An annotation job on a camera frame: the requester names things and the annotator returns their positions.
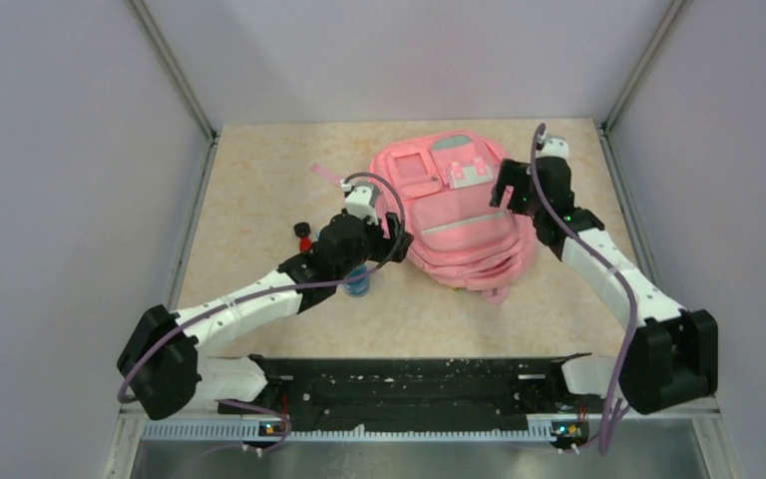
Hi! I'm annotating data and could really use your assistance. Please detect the pink student backpack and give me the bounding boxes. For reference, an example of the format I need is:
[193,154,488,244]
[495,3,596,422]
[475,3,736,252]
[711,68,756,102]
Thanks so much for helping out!
[308,130,540,306]

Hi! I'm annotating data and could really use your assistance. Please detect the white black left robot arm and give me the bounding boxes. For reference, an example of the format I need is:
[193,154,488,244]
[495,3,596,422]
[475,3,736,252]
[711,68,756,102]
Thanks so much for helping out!
[116,212,414,420]

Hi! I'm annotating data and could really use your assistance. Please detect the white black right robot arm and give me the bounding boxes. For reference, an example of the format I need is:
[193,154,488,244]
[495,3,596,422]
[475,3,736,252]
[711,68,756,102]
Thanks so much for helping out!
[490,156,719,414]

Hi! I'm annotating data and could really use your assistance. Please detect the red black stamp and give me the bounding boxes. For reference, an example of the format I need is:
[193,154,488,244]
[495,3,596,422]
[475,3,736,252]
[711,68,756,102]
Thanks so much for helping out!
[293,222,313,252]

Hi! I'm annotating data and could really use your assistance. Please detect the blue round lidded container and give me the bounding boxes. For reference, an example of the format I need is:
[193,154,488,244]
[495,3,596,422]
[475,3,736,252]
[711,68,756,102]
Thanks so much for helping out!
[342,264,370,297]

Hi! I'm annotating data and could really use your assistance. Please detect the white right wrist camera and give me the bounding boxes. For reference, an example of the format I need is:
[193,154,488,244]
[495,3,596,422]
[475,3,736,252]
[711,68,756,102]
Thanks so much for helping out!
[536,135,571,160]

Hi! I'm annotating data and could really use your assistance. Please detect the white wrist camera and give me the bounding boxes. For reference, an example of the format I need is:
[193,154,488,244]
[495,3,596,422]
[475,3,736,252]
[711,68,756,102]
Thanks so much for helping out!
[536,135,571,160]
[340,181,381,226]

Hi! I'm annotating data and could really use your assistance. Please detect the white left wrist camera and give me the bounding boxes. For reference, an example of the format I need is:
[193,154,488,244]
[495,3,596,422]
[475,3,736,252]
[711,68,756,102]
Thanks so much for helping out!
[340,181,381,226]

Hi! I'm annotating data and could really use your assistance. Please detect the right aluminium corner post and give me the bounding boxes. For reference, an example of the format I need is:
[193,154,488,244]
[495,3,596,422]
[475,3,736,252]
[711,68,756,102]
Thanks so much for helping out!
[600,0,692,136]

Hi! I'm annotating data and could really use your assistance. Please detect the aluminium corner post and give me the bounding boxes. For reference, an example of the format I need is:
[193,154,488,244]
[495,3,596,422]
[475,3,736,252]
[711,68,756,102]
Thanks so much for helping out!
[600,0,692,136]
[125,0,217,142]

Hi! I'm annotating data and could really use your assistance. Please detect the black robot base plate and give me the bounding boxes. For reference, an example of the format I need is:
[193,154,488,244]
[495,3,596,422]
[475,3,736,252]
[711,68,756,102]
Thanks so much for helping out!
[252,355,603,433]

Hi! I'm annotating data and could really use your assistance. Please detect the left aluminium corner post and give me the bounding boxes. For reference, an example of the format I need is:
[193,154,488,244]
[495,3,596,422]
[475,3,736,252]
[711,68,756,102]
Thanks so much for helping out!
[125,0,217,142]

